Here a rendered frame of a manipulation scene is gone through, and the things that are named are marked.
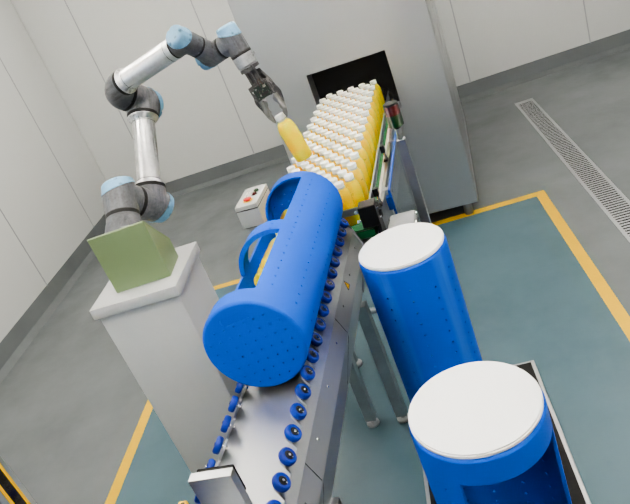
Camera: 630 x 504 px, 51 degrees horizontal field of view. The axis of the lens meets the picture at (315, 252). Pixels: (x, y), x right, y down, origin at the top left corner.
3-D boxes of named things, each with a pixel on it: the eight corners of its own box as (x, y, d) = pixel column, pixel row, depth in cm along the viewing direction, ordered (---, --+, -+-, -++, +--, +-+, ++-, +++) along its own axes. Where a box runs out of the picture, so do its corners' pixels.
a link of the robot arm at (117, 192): (97, 219, 224) (91, 184, 228) (129, 225, 235) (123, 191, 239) (118, 204, 218) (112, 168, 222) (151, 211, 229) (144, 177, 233)
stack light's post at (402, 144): (460, 347, 320) (395, 141, 274) (459, 342, 324) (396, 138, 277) (468, 346, 319) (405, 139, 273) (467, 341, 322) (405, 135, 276)
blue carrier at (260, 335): (238, 400, 184) (180, 324, 173) (292, 248, 259) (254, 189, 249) (326, 369, 174) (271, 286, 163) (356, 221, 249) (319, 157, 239)
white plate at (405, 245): (453, 248, 194) (454, 251, 194) (431, 213, 219) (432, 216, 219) (364, 279, 196) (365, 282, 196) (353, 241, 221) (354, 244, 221)
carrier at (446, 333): (517, 461, 231) (492, 409, 256) (456, 251, 194) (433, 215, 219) (439, 486, 233) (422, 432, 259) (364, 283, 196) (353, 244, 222)
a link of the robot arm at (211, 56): (184, 44, 226) (206, 29, 220) (208, 56, 235) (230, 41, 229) (187, 64, 224) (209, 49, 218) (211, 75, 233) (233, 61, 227)
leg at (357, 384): (366, 429, 293) (320, 316, 267) (367, 420, 298) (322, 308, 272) (379, 427, 291) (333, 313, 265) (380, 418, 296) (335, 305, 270)
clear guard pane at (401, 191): (420, 287, 292) (388, 191, 272) (421, 210, 360) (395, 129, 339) (421, 287, 292) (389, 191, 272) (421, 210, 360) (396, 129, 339)
